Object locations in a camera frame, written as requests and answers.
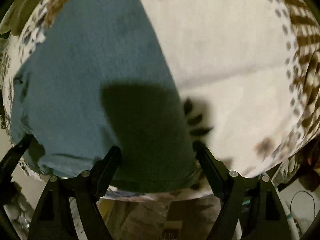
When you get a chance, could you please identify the floral bed quilt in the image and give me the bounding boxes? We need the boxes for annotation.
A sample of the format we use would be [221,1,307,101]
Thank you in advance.
[1,0,319,202]

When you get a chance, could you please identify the blue denim jeans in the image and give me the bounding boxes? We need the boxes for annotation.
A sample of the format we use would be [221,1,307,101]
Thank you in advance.
[10,0,196,193]

